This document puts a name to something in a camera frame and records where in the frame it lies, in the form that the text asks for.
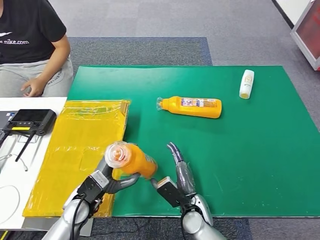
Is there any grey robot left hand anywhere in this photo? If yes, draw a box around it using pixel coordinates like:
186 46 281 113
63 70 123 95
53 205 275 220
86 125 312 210
94 155 141 196

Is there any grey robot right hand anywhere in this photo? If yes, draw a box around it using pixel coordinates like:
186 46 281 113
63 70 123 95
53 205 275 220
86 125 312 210
150 142 197 200

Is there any orange bottle with clear cap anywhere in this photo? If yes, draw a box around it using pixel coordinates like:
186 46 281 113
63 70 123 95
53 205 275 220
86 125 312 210
104 141 158 180
156 96 223 119

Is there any small white bottle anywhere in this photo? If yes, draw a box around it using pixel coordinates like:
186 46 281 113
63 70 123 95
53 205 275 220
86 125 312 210
238 69 255 100

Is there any yellow tape-wrapped cardboard box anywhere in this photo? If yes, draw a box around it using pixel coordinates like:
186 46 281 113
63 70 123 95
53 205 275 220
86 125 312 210
22 99 131 219

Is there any green table mat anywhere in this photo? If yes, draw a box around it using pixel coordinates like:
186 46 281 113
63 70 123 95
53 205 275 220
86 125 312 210
66 65 320 219

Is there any black remote controller with antennas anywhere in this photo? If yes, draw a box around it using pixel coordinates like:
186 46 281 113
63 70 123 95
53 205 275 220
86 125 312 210
0 108 57 163

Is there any person's left hand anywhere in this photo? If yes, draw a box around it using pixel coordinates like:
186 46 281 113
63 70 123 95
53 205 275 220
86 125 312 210
20 77 46 98

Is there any dark laptop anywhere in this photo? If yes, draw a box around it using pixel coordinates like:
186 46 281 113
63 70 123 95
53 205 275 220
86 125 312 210
0 110 18 140

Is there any person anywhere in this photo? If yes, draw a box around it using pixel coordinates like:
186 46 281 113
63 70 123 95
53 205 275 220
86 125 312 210
0 0 75 98

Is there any white cabinet with red panel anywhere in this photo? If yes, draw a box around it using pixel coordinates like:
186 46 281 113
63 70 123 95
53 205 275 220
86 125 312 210
290 0 320 71

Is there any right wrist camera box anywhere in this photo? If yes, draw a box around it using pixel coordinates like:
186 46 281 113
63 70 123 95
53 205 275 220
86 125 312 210
150 176 187 209

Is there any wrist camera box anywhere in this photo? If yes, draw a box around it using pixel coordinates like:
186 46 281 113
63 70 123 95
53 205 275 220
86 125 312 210
150 176 187 209
76 170 110 205

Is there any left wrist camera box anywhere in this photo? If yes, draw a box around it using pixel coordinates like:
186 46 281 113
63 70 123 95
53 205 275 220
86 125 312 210
76 170 110 205

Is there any white cable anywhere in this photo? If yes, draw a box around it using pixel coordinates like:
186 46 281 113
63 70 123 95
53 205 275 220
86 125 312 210
0 153 29 172

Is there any thin white wire loop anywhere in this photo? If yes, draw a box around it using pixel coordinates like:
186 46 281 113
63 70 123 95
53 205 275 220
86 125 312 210
0 184 20 225

